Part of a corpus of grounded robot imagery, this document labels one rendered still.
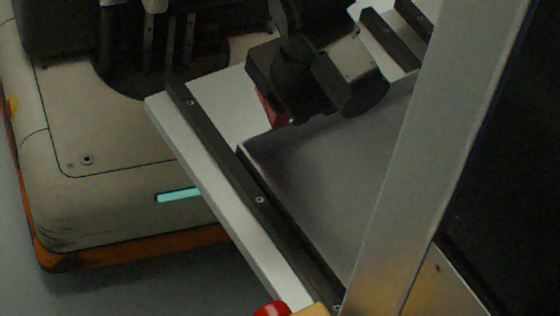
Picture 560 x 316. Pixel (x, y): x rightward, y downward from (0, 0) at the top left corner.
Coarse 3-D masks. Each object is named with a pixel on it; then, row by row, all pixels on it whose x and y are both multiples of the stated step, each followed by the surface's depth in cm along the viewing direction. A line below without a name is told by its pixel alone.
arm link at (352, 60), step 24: (288, 24) 105; (312, 24) 107; (336, 24) 107; (312, 48) 107; (336, 48) 106; (360, 48) 106; (312, 72) 110; (336, 72) 106; (360, 72) 105; (336, 96) 107; (360, 96) 107
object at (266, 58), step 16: (256, 48) 119; (272, 48) 120; (256, 64) 118; (272, 64) 117; (288, 64) 113; (304, 64) 113; (272, 80) 117; (288, 80) 115; (304, 80) 115; (288, 96) 117; (304, 96) 117; (320, 96) 118; (288, 112) 116; (304, 112) 116; (320, 112) 117
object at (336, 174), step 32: (384, 96) 134; (288, 128) 127; (320, 128) 131; (352, 128) 131; (384, 128) 132; (256, 160) 126; (288, 160) 127; (320, 160) 128; (352, 160) 128; (384, 160) 129; (288, 192) 124; (320, 192) 125; (352, 192) 125; (288, 224) 120; (320, 224) 122; (352, 224) 123; (320, 256) 116; (352, 256) 120
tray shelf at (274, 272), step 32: (384, 64) 139; (160, 96) 131; (224, 96) 132; (256, 96) 133; (160, 128) 129; (224, 128) 129; (256, 128) 130; (192, 160) 126; (224, 192) 123; (224, 224) 122; (256, 224) 121; (256, 256) 119; (288, 288) 117
